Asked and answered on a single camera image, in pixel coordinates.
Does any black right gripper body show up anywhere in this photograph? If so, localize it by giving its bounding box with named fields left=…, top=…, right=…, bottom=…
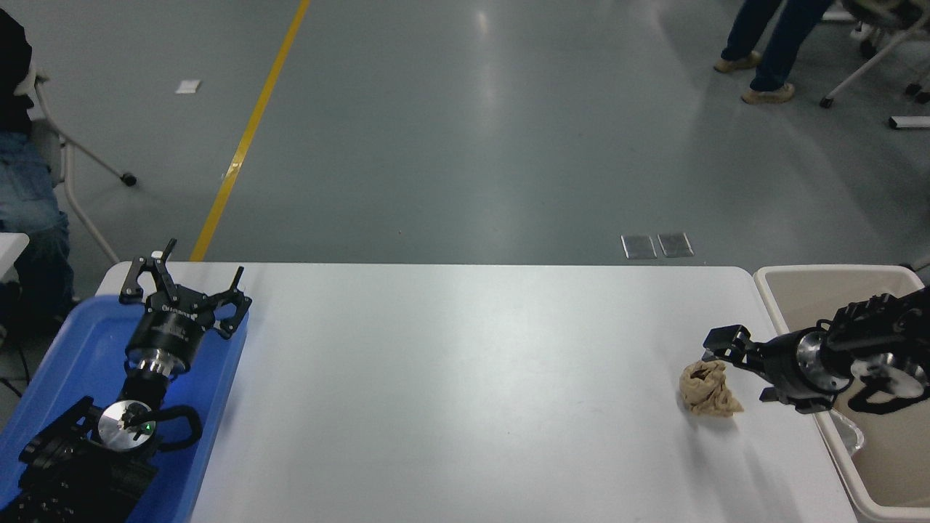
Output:
left=754, top=331, right=835, bottom=415

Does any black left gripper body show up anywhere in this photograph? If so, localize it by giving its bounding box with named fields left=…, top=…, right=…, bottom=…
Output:
left=125, top=286, right=216, bottom=362

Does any tan paper ball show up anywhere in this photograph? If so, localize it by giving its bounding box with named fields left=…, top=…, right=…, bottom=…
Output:
left=679, top=360, right=744, bottom=417

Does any standing person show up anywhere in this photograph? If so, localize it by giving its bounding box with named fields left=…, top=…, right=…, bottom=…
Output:
left=713, top=0, right=836, bottom=105

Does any black floor cable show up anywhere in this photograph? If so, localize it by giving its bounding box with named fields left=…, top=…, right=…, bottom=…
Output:
left=0, top=338, right=33, bottom=397

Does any blue plastic tray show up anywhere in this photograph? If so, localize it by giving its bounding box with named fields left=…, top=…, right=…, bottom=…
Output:
left=0, top=293, right=250, bottom=523

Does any large pale plastic bin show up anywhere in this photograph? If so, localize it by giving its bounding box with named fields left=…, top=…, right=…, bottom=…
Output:
left=753, top=264, right=930, bottom=522

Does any seated person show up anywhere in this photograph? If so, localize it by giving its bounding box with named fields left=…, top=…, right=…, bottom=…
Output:
left=0, top=9, right=76, bottom=324

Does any white frame wheeled chair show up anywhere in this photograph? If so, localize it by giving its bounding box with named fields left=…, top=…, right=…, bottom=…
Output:
left=820, top=0, right=930, bottom=110
left=16, top=64, right=139, bottom=264

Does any small white side table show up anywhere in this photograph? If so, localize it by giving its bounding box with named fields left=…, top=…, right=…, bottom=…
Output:
left=0, top=232, right=30, bottom=280

